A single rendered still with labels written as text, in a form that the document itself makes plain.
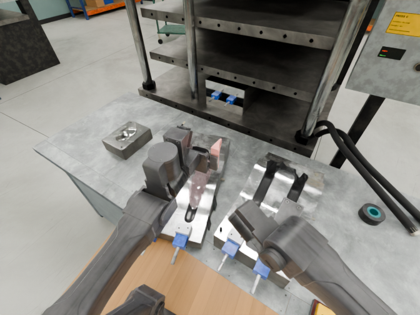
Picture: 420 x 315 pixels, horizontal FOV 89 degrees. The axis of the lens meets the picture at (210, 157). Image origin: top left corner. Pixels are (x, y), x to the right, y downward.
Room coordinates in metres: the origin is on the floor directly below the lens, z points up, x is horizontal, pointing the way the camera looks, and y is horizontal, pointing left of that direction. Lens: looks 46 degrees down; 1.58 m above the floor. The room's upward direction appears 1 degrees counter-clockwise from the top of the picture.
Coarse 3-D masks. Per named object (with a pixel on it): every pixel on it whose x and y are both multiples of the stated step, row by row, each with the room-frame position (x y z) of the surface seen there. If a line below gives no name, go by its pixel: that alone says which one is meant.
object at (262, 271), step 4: (256, 260) 0.23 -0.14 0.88; (256, 264) 0.21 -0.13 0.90; (260, 264) 0.21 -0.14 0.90; (256, 268) 0.20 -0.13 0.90; (260, 268) 0.20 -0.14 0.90; (264, 268) 0.20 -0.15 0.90; (268, 268) 0.20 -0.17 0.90; (256, 272) 0.19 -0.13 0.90; (260, 272) 0.19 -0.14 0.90; (264, 272) 0.19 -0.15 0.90; (268, 272) 0.19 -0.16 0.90; (256, 276) 0.18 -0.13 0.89; (260, 276) 0.18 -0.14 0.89; (264, 276) 0.18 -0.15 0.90; (256, 280) 0.17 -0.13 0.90; (256, 284) 0.16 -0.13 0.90; (252, 288) 0.15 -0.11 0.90; (252, 292) 0.14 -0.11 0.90
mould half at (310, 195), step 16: (272, 160) 0.67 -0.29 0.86; (288, 160) 0.67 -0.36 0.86; (256, 176) 0.53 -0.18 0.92; (288, 176) 0.52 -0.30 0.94; (320, 176) 0.57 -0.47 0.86; (272, 192) 0.46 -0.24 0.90; (304, 192) 0.45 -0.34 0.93; (320, 192) 0.44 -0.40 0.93; (272, 208) 0.41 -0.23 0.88; (304, 208) 0.39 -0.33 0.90; (224, 224) 0.35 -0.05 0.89; (224, 240) 0.29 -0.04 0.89; (240, 256) 0.25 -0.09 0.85; (256, 256) 0.24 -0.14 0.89; (272, 272) 0.20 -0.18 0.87
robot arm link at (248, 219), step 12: (252, 204) 0.22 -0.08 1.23; (240, 216) 0.20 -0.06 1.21; (252, 216) 0.19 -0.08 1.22; (264, 216) 0.19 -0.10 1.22; (240, 228) 0.19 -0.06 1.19; (252, 228) 0.17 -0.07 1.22; (264, 228) 0.17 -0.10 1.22; (276, 228) 0.17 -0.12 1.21; (264, 252) 0.12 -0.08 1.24; (276, 252) 0.12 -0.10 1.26; (276, 264) 0.10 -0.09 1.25
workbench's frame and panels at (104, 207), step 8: (48, 160) 0.79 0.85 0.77; (72, 176) 0.67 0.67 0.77; (80, 184) 0.83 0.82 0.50; (88, 192) 0.80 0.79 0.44; (96, 192) 0.57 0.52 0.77; (88, 200) 0.87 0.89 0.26; (96, 200) 0.77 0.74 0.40; (104, 200) 0.69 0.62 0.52; (96, 208) 0.85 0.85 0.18; (104, 208) 0.75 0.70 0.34; (112, 208) 0.67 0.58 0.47; (120, 208) 0.48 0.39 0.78; (104, 216) 0.82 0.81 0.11; (112, 216) 0.72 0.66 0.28; (120, 216) 0.65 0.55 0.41
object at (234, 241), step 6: (228, 234) 0.30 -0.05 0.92; (234, 234) 0.30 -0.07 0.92; (228, 240) 0.28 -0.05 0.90; (234, 240) 0.28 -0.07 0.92; (240, 240) 0.28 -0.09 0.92; (228, 246) 0.26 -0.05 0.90; (234, 246) 0.26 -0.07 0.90; (240, 246) 0.27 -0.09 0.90; (222, 252) 0.25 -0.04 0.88; (228, 252) 0.25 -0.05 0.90; (234, 252) 0.25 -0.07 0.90; (222, 258) 0.23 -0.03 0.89; (222, 264) 0.22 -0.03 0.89
